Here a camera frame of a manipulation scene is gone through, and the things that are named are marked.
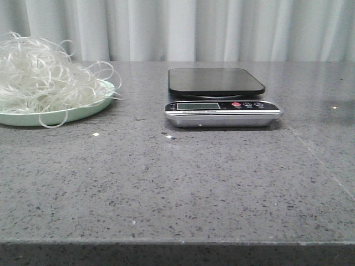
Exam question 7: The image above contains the white vermicelli noodle bundle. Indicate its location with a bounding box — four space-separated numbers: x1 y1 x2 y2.
1 32 121 114

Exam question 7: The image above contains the black silver kitchen scale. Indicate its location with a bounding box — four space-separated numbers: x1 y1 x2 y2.
164 68 283 127

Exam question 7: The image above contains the light green round plate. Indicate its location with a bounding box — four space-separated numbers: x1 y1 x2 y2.
1 80 115 128

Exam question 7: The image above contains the white pleated curtain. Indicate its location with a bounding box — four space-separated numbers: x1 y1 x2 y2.
1 1 354 62

